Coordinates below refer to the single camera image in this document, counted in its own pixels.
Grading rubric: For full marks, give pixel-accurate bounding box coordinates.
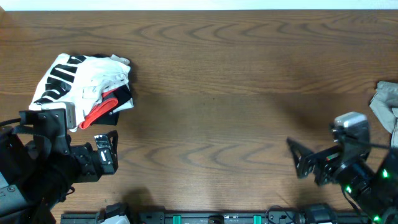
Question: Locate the grey cloth at right edge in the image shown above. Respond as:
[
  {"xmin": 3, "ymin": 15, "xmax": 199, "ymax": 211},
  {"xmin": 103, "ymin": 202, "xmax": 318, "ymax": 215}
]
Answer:
[{"xmin": 369, "ymin": 81, "xmax": 397, "ymax": 148}]

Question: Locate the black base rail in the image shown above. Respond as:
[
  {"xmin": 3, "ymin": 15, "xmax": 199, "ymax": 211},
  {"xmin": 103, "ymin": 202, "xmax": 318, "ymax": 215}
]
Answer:
[{"xmin": 60, "ymin": 203, "xmax": 371, "ymax": 224}]

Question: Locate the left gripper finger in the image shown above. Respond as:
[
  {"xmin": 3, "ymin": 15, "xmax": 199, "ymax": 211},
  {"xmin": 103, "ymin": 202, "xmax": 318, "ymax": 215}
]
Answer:
[
  {"xmin": 94, "ymin": 130, "xmax": 118, "ymax": 152},
  {"xmin": 98, "ymin": 149, "xmax": 118, "ymax": 174}
]

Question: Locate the white t-shirt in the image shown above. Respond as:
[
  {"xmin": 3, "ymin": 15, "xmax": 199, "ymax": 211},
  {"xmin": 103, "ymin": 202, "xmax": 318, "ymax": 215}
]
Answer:
[{"xmin": 29, "ymin": 52, "xmax": 131, "ymax": 133}]

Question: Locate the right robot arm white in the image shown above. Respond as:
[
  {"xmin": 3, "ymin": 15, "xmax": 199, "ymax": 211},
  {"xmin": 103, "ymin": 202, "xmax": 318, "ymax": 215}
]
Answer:
[{"xmin": 287, "ymin": 137, "xmax": 397, "ymax": 223}]

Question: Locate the black folded clothes pile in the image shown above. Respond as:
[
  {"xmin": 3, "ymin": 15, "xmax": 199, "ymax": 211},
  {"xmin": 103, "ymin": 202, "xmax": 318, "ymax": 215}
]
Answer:
[{"xmin": 77, "ymin": 54, "xmax": 134, "ymax": 129}]

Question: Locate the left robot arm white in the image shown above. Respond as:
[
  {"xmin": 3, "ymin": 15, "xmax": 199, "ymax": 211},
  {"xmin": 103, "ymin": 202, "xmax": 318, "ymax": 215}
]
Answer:
[{"xmin": 1, "ymin": 126, "xmax": 118, "ymax": 223}]

